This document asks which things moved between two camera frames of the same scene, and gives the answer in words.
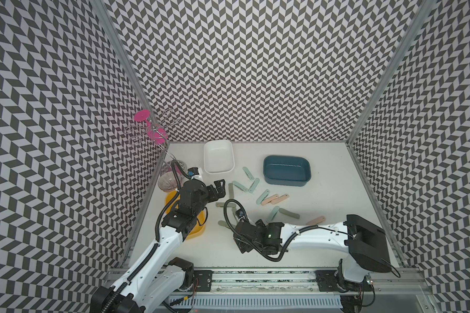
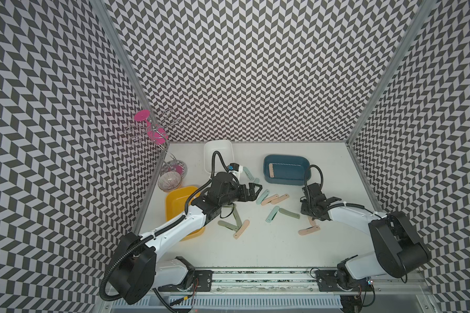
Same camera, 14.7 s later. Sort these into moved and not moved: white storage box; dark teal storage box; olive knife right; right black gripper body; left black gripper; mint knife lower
Moved: left black gripper; right black gripper body
Not moved: dark teal storage box; olive knife right; white storage box; mint knife lower
